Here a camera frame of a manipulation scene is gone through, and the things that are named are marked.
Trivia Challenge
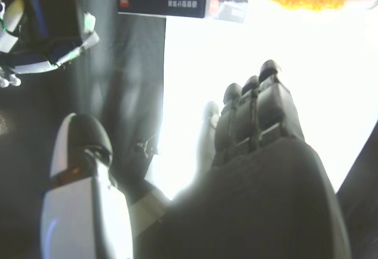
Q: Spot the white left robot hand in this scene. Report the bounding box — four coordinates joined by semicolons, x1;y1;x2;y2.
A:
40;59;352;259

